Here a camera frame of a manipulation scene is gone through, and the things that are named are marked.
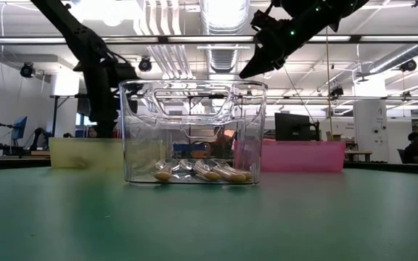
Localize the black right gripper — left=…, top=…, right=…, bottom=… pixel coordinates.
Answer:
left=238, top=0, right=335, bottom=80

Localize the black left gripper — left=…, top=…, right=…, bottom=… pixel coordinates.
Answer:
left=73, top=54, right=140, bottom=139

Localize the yellow plastic bin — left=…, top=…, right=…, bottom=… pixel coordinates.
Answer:
left=48, top=137, right=126, bottom=170

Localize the clear plastic bin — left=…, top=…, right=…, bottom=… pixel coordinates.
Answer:
left=118, top=78, right=269, bottom=186

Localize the overhead rig light bar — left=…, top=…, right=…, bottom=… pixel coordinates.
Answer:
left=0, top=34, right=418, bottom=46

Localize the black computer monitor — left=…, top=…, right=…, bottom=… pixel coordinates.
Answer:
left=274, top=112, right=321, bottom=142

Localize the blue-lit monitor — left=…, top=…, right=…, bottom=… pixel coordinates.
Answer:
left=11, top=115, right=29, bottom=141

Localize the pink plastic bin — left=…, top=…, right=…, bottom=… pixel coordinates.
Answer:
left=260, top=140, right=347, bottom=173

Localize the white building column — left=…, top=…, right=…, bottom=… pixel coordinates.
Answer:
left=353, top=98, right=390, bottom=162

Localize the green table mat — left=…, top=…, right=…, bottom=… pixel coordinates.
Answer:
left=0, top=166, right=418, bottom=261

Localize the silver ceiling air duct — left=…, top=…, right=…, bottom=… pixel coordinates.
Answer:
left=198, top=0, right=250, bottom=74

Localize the black frame stand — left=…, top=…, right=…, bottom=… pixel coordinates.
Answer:
left=50, top=94, right=86, bottom=138

